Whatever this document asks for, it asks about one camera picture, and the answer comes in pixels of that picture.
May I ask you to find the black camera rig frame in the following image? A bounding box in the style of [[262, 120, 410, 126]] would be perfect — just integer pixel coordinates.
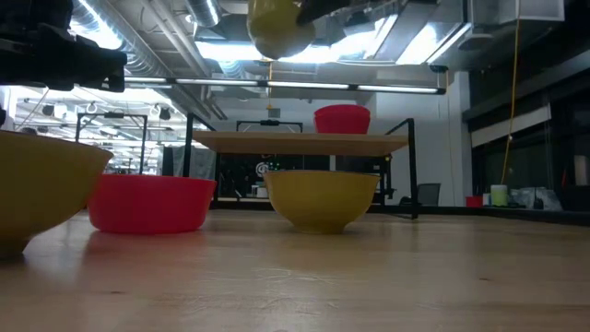
[[75, 112, 149, 176]]

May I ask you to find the red plastic mini bowl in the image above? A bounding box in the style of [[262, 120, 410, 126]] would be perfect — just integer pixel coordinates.
[[87, 173, 218, 235], [313, 104, 372, 112], [313, 109, 372, 136]]

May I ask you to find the yellow hanging cord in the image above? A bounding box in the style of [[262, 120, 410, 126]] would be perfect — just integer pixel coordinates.
[[500, 0, 522, 185]]

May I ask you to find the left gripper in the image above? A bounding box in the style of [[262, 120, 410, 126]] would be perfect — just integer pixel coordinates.
[[0, 23, 128, 92]]

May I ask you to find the wooden shelf with black legs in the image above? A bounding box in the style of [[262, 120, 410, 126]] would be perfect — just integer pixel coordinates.
[[182, 117, 420, 221]]

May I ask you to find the yellow bowl with speckled inside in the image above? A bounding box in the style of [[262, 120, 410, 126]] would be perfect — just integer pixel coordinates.
[[262, 169, 382, 235], [246, 0, 317, 61], [0, 129, 115, 260]]

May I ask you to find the silver ventilation duct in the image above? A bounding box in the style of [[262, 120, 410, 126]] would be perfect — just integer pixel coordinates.
[[183, 0, 222, 29]]

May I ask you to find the long ceiling light bar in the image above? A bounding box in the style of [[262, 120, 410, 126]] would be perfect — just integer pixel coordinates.
[[123, 64, 447, 97]]

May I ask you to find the clear plastic pile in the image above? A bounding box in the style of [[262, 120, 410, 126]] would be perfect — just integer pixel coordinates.
[[506, 185, 564, 211]]

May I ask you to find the white cylinder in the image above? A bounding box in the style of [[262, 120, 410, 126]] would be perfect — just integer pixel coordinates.
[[572, 154, 590, 187]]

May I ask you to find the grey cloth cover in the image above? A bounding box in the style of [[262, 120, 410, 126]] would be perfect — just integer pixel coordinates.
[[171, 146, 218, 184]]

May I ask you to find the light green cup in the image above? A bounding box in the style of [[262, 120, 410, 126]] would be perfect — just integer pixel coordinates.
[[490, 184, 509, 208]]

